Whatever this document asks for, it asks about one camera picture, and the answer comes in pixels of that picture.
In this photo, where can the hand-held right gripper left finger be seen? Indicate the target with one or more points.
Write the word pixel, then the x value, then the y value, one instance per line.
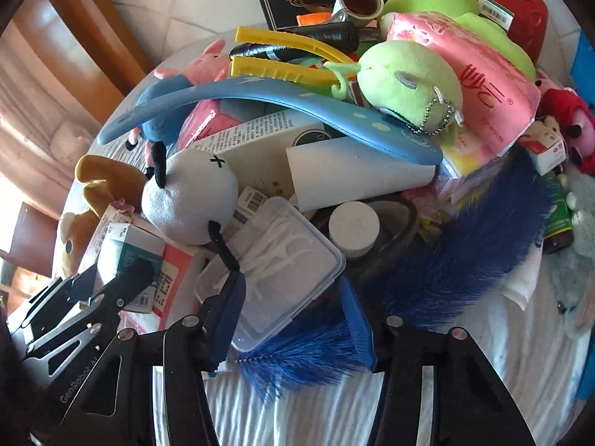
pixel 227 316

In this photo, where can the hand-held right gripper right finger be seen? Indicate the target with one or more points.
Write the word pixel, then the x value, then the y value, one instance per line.
pixel 358 320

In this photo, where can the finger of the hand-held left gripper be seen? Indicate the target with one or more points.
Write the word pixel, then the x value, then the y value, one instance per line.
pixel 86 283
pixel 135 278

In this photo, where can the white green medicine box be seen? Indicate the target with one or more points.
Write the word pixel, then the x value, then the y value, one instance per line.
pixel 130 251

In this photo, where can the clear plastic floss box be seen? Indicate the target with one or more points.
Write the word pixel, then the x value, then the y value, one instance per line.
pixel 288 251

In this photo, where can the blue feather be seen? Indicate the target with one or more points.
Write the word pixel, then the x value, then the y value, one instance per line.
pixel 465 251

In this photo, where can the blue plastic crate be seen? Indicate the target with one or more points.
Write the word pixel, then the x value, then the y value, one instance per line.
pixel 584 55

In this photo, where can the pink barcode medicine box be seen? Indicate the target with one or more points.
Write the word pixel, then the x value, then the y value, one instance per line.
pixel 179 283

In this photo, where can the slim white pink medicine box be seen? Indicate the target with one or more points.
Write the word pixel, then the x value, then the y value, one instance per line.
pixel 109 227

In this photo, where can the white round lid jar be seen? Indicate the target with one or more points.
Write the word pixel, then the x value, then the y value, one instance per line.
pixel 353 227

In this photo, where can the white round plush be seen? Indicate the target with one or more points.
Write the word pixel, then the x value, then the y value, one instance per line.
pixel 190 195

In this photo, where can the dark round container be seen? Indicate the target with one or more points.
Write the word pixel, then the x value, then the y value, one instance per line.
pixel 399 227

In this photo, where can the brown bear plush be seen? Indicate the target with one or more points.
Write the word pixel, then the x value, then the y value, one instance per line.
pixel 102 176

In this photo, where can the white barcode box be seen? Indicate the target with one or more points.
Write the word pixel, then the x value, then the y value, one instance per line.
pixel 251 202

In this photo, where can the striped pale blue tablecloth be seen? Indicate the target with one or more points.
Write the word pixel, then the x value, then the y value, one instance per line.
pixel 465 381

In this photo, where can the white paper tube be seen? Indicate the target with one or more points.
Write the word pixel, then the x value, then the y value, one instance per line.
pixel 353 172

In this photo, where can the pig plush blue shirt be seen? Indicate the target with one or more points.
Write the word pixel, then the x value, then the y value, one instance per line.
pixel 162 121

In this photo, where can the white squeeze tube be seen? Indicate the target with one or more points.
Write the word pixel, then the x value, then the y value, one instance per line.
pixel 520 288

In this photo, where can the pink tissue pack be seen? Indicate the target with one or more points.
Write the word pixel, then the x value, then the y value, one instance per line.
pixel 204 125
pixel 492 83

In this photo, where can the colourful sponge pack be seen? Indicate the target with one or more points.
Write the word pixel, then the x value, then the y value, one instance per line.
pixel 469 167

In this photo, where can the brown bottle green label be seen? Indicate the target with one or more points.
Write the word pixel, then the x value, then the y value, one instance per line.
pixel 558 223

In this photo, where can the blue long shoehorn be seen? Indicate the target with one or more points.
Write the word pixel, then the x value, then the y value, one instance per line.
pixel 279 97

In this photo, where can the grey fluffy plush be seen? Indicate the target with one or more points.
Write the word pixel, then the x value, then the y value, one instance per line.
pixel 576 260

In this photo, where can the yellow plastic tongs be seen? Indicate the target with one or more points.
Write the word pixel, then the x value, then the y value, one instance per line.
pixel 279 67

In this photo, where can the white red carton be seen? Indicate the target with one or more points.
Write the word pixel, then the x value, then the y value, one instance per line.
pixel 546 148

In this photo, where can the black shiny tube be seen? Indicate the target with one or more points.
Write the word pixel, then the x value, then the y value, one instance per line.
pixel 330 35

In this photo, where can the red hooded pink plush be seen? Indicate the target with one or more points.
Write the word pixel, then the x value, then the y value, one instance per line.
pixel 565 107

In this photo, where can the tape roll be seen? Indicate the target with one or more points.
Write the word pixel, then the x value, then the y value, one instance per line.
pixel 358 2

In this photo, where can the small green box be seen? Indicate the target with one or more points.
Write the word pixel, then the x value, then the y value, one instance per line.
pixel 495 9

